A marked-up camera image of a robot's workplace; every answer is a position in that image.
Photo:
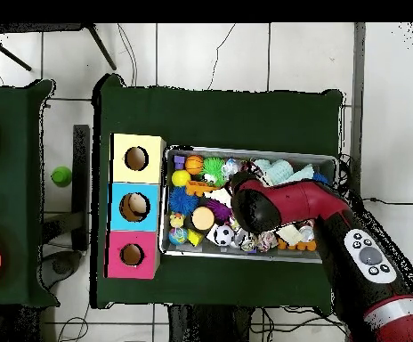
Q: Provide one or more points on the cream waffle cloth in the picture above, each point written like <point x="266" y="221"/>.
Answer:
<point x="220" y="196"/>

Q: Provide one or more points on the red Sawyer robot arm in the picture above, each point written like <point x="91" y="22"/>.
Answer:
<point x="299" y="199"/>

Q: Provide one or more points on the shallow mesh bin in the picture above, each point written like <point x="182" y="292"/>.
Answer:
<point x="228" y="252"/>

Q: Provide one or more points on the wooden box with three holes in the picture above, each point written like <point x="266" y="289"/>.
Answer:
<point x="121" y="221"/>

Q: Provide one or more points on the orange building brick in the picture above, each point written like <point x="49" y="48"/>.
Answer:
<point x="195" y="187"/>

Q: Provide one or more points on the green spiky ball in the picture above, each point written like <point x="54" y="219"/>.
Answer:
<point x="213" y="167"/>

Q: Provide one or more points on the blue spiky ball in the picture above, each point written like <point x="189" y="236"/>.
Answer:
<point x="183" y="201"/>

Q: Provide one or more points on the small orange basketball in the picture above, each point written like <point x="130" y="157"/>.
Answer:
<point x="194" y="164"/>

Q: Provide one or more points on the yellow ball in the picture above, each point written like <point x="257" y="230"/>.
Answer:
<point x="181" y="178"/>

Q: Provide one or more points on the orange foam disc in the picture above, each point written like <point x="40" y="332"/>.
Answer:
<point x="203" y="218"/>

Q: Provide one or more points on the small soccer ball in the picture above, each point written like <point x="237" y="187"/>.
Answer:
<point x="223" y="235"/>

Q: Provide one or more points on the globe print ball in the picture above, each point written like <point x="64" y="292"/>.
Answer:
<point x="178" y="236"/>

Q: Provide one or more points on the dark green table cloth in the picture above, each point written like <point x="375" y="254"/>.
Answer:
<point x="220" y="117"/>

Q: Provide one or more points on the mint green waffle cloth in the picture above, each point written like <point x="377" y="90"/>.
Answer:
<point x="281" y="171"/>

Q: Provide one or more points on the black upright panel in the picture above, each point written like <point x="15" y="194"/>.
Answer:
<point x="81" y="185"/>

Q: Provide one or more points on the grey stand base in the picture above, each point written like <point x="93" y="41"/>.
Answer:
<point x="60" y="267"/>

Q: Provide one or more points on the green cloth side table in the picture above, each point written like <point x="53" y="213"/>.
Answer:
<point x="14" y="178"/>

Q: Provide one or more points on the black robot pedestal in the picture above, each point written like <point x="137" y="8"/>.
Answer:
<point x="206" y="327"/>

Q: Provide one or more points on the black metal frame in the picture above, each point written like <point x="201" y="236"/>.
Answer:
<point x="101" y="46"/>

